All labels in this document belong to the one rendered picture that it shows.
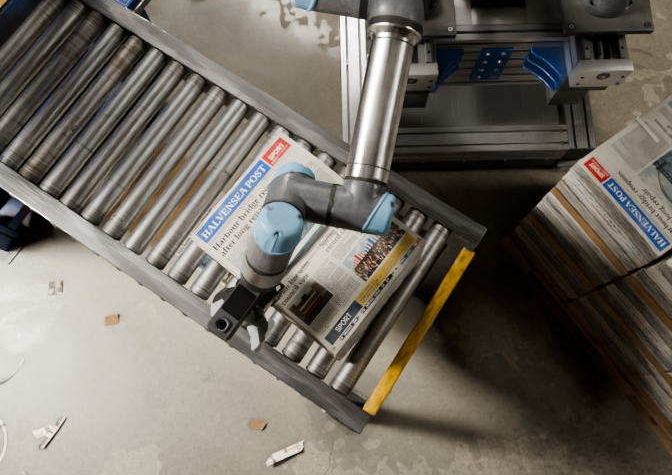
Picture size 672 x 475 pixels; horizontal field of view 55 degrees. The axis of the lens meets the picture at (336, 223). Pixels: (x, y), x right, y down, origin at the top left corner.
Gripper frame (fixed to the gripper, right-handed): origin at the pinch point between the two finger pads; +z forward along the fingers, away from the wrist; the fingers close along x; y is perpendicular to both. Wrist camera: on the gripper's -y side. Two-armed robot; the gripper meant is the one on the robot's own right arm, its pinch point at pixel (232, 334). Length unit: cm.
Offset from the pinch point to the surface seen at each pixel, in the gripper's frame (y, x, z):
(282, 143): 29.0, 16.5, -21.1
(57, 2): 41, 96, 0
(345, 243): 21.9, -6.5, -16.6
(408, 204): 52, -9, -7
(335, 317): 11.0, -14.0, -10.4
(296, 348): 14.8, -9.6, 14.0
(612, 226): 78, -50, -16
